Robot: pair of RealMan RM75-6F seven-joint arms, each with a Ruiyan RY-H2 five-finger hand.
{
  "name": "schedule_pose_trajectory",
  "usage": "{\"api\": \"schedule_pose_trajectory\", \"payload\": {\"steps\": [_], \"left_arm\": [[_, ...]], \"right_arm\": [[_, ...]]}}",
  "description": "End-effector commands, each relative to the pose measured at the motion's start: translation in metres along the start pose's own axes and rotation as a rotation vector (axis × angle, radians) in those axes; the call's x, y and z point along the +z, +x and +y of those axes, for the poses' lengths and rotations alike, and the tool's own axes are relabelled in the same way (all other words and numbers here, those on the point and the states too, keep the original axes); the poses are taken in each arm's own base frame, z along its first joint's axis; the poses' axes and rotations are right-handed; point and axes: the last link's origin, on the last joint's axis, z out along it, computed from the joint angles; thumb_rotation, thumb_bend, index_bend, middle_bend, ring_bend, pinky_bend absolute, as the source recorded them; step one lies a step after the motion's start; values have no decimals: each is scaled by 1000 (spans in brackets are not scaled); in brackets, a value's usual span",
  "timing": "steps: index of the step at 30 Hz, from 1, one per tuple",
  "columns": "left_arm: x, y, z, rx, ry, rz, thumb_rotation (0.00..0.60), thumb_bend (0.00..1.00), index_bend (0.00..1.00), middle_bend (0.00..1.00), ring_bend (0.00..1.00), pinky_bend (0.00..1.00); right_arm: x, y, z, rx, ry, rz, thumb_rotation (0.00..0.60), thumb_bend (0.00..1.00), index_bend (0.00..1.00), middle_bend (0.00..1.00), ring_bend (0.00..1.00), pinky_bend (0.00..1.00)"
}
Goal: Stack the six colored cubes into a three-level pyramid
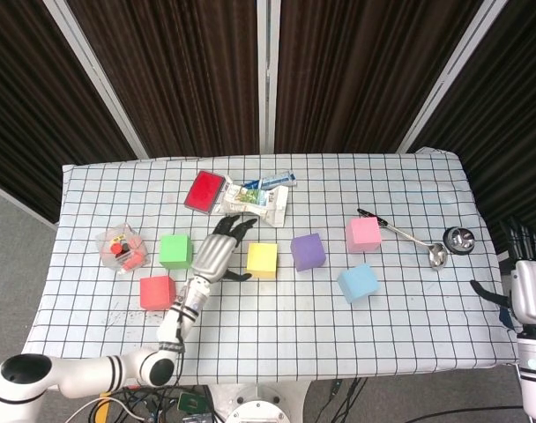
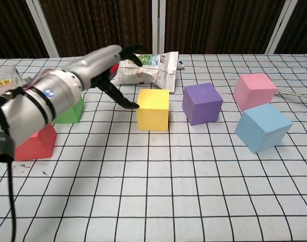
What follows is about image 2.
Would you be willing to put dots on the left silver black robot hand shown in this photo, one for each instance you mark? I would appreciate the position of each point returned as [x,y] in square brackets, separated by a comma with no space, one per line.
[98,63]

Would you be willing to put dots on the green foam cube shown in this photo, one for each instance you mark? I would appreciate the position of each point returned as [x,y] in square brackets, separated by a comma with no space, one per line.
[72,113]

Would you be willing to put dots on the yellow foam cube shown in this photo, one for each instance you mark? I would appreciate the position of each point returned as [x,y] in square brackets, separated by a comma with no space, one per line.
[153,111]

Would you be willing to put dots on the red foam cube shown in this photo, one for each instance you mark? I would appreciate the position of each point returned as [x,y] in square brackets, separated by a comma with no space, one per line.
[40,146]

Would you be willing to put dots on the purple foam cube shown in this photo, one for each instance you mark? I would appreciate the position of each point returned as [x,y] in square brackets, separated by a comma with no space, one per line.
[201,103]

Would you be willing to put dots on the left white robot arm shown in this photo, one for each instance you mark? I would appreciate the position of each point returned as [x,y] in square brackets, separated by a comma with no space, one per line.
[29,108]

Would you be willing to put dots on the dark brown partition panel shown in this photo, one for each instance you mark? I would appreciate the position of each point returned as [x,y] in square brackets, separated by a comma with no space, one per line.
[98,25]
[12,25]
[219,25]
[302,25]

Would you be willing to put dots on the crumpled white snack bag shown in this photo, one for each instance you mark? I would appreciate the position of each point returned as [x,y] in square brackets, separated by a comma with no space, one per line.
[148,73]

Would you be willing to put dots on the blue white tube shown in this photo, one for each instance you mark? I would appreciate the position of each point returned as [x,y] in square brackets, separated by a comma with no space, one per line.
[180,65]

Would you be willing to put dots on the plastic bag of small items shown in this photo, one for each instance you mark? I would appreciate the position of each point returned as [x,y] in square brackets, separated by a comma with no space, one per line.
[7,75]

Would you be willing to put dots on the pink foam cube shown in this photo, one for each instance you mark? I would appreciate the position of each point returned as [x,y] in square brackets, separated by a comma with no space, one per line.
[254,90]

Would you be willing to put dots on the blue foam cube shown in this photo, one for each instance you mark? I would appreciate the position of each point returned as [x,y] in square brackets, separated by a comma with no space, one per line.
[262,128]

